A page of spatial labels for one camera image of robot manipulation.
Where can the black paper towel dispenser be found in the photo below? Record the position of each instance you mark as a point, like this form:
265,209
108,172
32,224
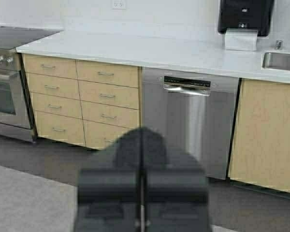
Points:
245,14

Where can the white wall outlet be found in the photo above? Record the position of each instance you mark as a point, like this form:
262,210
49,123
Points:
118,4

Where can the stainless steel sink basin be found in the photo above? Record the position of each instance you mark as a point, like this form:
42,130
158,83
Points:
278,61

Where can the stainless steel dishwasher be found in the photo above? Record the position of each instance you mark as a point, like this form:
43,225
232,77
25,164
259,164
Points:
194,111

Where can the small chrome counter button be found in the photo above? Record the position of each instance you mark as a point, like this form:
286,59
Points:
278,44

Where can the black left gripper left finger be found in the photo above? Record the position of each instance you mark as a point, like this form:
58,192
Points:
108,188

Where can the light wood drawer cabinet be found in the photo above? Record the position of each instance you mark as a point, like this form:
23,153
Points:
83,103

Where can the stainless steel oven range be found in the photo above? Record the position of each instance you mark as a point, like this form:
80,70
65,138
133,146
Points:
16,113

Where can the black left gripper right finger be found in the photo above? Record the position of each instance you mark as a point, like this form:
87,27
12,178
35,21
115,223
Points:
175,187

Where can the light wood sink cabinet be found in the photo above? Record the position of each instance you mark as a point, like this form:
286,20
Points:
261,144

